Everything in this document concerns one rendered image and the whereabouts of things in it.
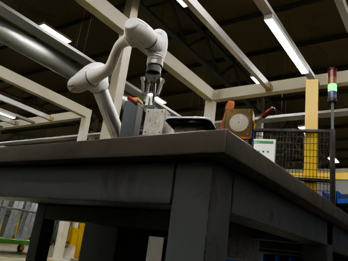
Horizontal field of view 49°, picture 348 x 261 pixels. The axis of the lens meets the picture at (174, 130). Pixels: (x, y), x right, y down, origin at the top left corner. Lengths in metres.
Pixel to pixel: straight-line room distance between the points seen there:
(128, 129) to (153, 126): 0.19
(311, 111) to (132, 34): 1.83
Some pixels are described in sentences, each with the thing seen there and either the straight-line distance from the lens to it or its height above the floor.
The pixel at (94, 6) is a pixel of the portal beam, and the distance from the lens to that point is 5.14.
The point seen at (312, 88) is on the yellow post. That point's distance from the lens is 3.37.
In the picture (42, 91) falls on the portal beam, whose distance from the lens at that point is 8.67.
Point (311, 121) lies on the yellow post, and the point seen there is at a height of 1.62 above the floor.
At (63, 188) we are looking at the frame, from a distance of 0.89.
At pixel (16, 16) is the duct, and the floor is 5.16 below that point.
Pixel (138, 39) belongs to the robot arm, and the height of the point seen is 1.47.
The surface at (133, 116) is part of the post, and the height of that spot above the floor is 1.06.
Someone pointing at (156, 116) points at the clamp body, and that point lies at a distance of 1.60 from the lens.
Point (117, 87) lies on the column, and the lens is 10.60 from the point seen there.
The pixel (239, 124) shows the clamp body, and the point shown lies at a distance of 1.49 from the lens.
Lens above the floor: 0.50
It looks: 17 degrees up
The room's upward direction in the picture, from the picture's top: 7 degrees clockwise
